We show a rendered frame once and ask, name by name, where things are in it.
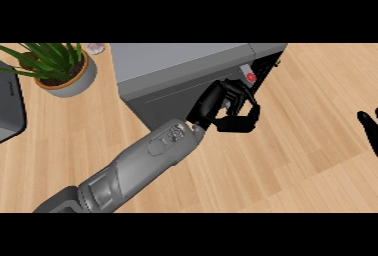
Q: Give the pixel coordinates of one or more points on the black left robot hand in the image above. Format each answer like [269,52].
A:
[231,110]

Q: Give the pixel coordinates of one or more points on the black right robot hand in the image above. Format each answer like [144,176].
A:
[370,128]

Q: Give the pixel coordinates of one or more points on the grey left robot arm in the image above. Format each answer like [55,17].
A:
[133,163]

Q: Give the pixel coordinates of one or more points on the grey microwave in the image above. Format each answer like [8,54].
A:
[182,76]

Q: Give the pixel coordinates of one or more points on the small pale pink object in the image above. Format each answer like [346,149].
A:
[95,48]

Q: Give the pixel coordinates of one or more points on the potted green plant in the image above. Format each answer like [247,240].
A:
[54,66]

